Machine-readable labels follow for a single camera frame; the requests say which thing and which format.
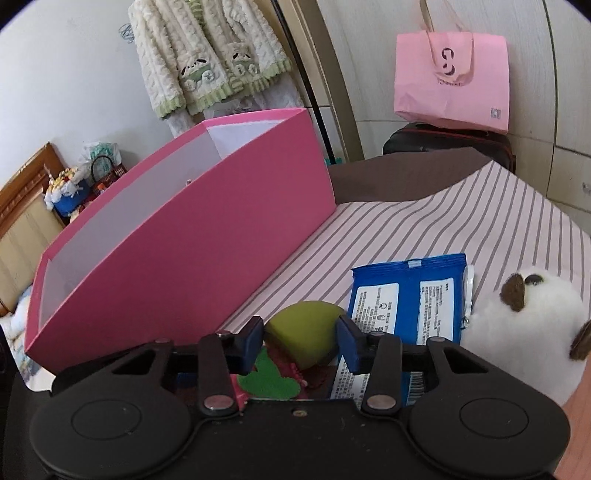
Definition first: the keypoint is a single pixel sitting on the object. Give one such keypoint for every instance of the light printed bedding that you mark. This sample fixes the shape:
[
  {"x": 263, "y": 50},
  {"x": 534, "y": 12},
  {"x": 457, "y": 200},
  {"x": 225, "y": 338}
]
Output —
[{"x": 18, "y": 341}]

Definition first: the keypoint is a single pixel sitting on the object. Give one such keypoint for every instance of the cream fleece pajama jacket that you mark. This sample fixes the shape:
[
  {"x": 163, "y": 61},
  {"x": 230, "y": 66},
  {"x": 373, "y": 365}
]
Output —
[{"x": 157, "y": 55}]

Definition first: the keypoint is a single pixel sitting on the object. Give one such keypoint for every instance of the white plush dog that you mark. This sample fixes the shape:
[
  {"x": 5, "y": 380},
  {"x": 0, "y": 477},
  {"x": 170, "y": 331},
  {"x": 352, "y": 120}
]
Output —
[{"x": 531, "y": 332}]

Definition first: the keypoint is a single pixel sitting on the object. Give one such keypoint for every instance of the pink paper shopping bag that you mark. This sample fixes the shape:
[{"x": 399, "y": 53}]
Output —
[{"x": 461, "y": 92}]

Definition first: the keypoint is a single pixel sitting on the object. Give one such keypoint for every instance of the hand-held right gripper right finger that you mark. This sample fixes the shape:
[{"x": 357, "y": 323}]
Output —
[{"x": 349, "y": 345}]

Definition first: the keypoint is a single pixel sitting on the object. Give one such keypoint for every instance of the black metal clothes rack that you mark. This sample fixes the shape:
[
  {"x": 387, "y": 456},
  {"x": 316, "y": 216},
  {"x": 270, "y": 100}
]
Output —
[{"x": 317, "y": 115}]

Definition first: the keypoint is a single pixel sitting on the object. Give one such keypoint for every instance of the pink cardboard box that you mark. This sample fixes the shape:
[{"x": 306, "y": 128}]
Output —
[{"x": 184, "y": 258}]

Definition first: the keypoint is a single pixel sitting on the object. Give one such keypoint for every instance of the green mango toy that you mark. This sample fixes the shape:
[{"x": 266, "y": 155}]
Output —
[{"x": 304, "y": 332}]

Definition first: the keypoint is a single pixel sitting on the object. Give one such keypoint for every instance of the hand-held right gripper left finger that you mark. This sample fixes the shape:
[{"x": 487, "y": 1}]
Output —
[{"x": 247, "y": 346}]

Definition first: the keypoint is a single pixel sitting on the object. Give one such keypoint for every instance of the small woven basket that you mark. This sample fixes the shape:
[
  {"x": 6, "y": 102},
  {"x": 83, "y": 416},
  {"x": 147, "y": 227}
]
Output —
[{"x": 107, "y": 177}]

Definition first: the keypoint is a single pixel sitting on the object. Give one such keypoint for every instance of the light wood cabinet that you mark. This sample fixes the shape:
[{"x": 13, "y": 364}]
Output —
[{"x": 337, "y": 69}]

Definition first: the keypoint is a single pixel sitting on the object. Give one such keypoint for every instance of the wooden headboard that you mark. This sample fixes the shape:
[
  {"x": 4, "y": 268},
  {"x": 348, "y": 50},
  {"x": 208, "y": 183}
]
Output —
[{"x": 27, "y": 230}]

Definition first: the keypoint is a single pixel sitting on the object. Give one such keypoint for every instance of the blue snack packet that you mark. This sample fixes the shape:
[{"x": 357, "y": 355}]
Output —
[{"x": 406, "y": 300}]

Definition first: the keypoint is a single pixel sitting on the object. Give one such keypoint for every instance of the red strawberry plush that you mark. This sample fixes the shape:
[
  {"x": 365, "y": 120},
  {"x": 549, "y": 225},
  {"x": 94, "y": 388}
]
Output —
[{"x": 272, "y": 383}]

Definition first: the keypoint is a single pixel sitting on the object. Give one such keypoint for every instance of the dark suitcase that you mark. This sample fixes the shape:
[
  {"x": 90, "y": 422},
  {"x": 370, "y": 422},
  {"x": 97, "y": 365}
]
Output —
[{"x": 415, "y": 141}]

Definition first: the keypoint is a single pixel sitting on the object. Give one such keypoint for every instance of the blue flower bouquet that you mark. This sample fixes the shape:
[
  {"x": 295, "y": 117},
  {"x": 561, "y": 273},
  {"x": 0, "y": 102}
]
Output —
[{"x": 69, "y": 196}]

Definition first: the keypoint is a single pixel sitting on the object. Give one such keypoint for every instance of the striped sheet with brown band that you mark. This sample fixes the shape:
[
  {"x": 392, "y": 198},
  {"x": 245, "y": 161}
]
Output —
[{"x": 415, "y": 221}]

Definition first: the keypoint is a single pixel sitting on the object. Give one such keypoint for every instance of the teal bag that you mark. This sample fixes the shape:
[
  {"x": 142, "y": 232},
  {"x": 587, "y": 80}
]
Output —
[{"x": 333, "y": 161}]

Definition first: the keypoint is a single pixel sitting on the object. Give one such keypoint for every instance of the beige wardrobe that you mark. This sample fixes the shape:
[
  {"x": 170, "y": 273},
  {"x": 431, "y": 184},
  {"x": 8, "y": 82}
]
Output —
[{"x": 545, "y": 69}]

